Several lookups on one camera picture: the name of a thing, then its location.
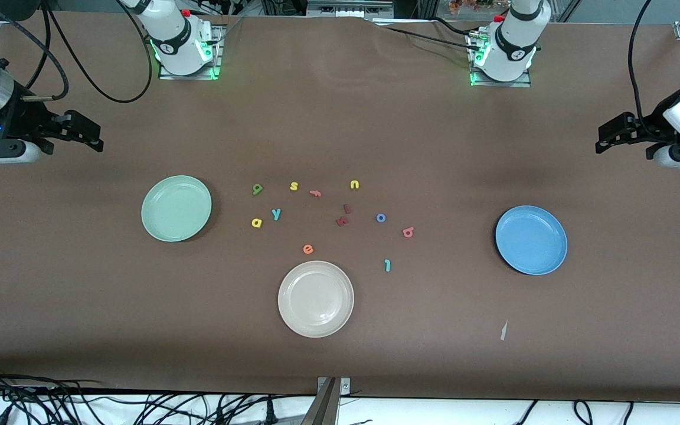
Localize mint green plate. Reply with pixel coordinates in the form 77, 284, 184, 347
141, 175, 213, 243

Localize blue plate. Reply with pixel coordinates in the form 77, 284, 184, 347
495, 205, 568, 276

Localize orange artificial flowers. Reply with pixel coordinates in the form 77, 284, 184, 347
449, 0, 509, 14

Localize beige plate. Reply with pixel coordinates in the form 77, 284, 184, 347
277, 260, 355, 338

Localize dark equipment rack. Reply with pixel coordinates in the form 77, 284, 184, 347
260, 0, 420, 18

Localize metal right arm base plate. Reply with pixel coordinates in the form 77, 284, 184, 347
158, 24, 223, 81

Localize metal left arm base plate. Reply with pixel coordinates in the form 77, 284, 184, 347
467, 30, 533, 89

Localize black table cable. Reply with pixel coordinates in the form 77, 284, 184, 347
370, 17, 485, 54

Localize tangled black floor cable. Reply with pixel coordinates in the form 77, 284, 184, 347
0, 365, 317, 425

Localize grey camera pole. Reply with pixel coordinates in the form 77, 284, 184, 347
301, 378, 341, 425

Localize silver table edge bracket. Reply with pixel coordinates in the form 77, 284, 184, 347
316, 377, 351, 397

